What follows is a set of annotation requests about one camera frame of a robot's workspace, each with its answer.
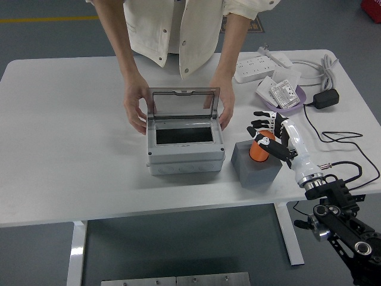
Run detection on orange cylindrical battery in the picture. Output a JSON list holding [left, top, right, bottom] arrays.
[[249, 129, 275, 163]]

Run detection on white coiled power cable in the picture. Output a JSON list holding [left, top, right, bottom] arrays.
[[290, 53, 340, 90]]

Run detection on thin black hanging cable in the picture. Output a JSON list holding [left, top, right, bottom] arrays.
[[292, 201, 314, 216]]

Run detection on purple plastic tray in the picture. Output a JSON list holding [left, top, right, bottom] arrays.
[[258, 85, 307, 116]]

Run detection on large white packaging card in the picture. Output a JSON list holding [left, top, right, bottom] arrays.
[[272, 67, 302, 87]]

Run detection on smoky transparent box lid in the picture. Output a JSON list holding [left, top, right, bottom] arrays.
[[148, 86, 221, 120]]

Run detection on person's left hand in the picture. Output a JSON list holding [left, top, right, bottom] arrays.
[[208, 76, 236, 130]]

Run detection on white rectangular adapter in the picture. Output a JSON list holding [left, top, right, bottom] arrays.
[[267, 52, 294, 69]]

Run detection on thin black adapter cable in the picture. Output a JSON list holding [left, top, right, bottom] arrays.
[[302, 101, 381, 191]]

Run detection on small white packaging card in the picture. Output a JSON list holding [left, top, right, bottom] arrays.
[[256, 76, 277, 105]]

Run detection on grey plastic junction box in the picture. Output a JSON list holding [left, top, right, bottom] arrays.
[[145, 116, 226, 177]]

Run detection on brown floor sign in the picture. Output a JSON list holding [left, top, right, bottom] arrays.
[[220, 14, 266, 35]]

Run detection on white table leg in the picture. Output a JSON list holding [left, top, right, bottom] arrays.
[[273, 201, 306, 266], [65, 220, 89, 286]]

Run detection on black power adapter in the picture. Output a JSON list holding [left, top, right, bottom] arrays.
[[312, 88, 341, 110]]

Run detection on grey block battery holder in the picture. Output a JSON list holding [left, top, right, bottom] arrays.
[[230, 139, 283, 189]]

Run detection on red object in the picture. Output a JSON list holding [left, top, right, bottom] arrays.
[[360, 0, 381, 23]]

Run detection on grey metal plate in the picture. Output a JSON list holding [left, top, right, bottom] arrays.
[[100, 276, 177, 286], [176, 272, 251, 286]]

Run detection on person's right hand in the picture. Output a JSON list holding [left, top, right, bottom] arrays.
[[123, 76, 149, 134]]

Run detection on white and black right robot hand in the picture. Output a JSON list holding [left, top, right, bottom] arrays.
[[246, 110, 324, 184]]

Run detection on white power strip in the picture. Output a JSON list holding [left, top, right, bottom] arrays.
[[233, 55, 282, 84]]

